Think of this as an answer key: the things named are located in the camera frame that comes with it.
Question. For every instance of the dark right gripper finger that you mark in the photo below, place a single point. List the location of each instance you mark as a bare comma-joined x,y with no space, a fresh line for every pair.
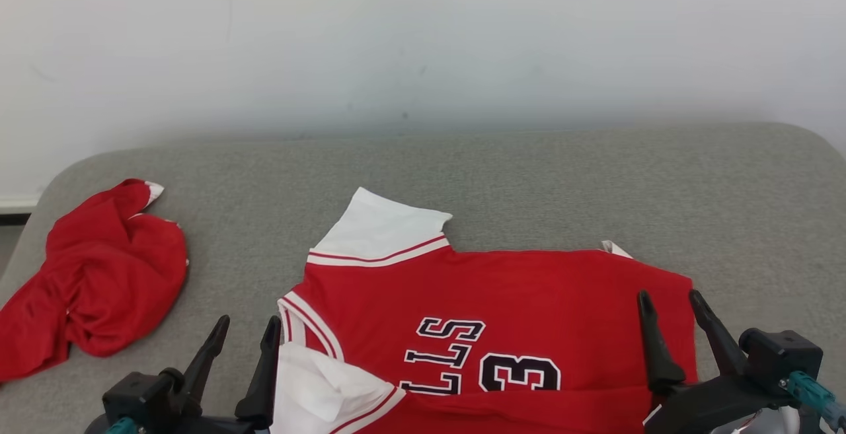
654,348
717,341

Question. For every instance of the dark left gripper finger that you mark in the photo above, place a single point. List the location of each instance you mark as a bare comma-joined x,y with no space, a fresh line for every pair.
210,355
264,374

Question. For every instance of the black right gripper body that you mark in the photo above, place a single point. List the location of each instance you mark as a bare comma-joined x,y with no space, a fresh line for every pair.
707,406

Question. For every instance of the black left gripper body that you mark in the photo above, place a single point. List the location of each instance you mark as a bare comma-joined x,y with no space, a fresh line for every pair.
211,426

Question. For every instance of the red shorts with white stripe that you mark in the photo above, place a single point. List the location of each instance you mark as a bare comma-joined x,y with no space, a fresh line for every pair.
106,275

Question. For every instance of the red Bulls basketball jersey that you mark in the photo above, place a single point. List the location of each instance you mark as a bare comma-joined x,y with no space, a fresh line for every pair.
515,295

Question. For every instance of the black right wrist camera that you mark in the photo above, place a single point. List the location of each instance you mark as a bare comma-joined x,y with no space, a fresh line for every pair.
783,355

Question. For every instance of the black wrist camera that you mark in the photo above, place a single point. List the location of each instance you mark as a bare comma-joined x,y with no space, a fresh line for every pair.
783,355
142,397

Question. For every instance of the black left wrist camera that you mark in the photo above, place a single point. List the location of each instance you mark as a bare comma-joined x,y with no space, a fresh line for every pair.
142,397

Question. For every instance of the teal left camera connector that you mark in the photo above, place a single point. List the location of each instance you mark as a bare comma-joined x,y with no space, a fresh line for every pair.
122,427

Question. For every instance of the teal camera connector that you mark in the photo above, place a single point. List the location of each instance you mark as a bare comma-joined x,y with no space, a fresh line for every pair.
122,427
813,397

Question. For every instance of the teal right camera connector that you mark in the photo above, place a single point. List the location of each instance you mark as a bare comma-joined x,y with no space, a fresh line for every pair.
813,397

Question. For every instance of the dark wall baseboard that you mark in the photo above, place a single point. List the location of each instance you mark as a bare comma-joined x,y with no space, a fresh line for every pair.
13,217

